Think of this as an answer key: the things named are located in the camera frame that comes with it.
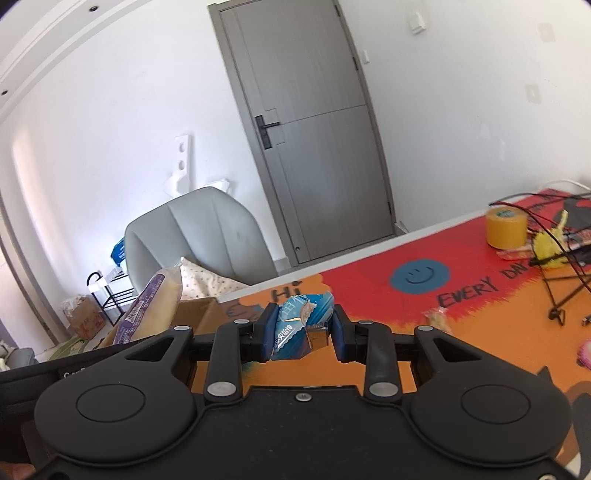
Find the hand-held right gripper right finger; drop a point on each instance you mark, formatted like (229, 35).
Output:
(342, 334)

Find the yellow tape roll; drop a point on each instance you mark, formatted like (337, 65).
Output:
(505, 228)

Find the brown cardboard box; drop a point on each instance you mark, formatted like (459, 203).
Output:
(203, 314)

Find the black metal stand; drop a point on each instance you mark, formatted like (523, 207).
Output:
(565, 297)

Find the blue snack packet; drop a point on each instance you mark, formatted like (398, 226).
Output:
(295, 327)

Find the patterned white cushion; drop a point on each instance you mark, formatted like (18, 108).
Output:
(203, 281)

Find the blue bag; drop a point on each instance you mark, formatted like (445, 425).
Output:
(118, 251)

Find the grey door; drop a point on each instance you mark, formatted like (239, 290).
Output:
(314, 138)

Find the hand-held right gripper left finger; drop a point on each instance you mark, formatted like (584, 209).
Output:
(268, 332)

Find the grey chair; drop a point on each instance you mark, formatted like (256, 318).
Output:
(203, 235)

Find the person's left hand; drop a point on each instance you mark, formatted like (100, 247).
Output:
(16, 471)

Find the colourful printed tablecloth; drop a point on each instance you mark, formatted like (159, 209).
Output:
(461, 350)

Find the printed carton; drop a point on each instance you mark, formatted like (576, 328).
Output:
(85, 318)

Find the white wall bracket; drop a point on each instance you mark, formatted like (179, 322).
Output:
(181, 166)

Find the purple white bread packet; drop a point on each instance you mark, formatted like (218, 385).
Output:
(147, 304)

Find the small beige snack packet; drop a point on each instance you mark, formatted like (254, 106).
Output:
(437, 319)

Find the crumpled yellow wrapper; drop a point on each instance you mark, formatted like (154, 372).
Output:
(549, 244)

